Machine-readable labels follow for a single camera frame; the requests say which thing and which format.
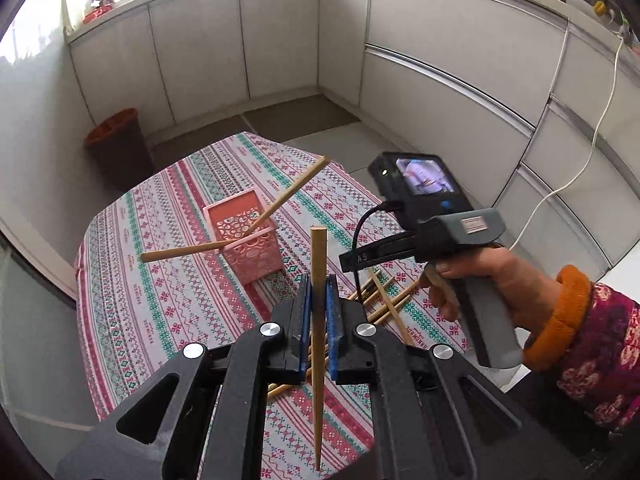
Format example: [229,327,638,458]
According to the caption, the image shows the patterned striped tablecloth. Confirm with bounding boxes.
[74,131,471,480]

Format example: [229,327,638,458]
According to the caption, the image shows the person's right forearm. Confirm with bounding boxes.
[522,265,640,431]

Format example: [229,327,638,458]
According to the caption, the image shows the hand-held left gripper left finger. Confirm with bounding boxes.
[55,275,313,480]

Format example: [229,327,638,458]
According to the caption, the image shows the wooden chopstick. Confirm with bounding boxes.
[140,240,238,264]
[244,156,331,235]
[310,226,329,471]

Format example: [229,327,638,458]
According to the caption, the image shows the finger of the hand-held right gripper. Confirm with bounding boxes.
[339,232,418,273]

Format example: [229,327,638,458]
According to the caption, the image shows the white power cable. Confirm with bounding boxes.
[509,35,628,251]

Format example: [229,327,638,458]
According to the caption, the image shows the dark floor mat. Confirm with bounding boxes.
[243,94,361,143]

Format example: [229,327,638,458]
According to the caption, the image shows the white kitchen cabinets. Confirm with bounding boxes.
[62,0,640,281]

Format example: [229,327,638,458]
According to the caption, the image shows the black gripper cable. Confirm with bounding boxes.
[350,201,403,306]

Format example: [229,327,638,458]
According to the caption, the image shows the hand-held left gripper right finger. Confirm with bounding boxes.
[325,274,581,480]

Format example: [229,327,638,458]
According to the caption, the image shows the person's right hand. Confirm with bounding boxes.
[419,245,566,333]

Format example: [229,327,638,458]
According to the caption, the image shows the brown trash bin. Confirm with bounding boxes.
[83,108,156,191]

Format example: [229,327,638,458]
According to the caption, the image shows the bunch of bamboo chopsticks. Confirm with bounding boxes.
[266,269,422,400]

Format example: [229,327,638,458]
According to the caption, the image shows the pink perforated basket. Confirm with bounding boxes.
[202,187,286,286]

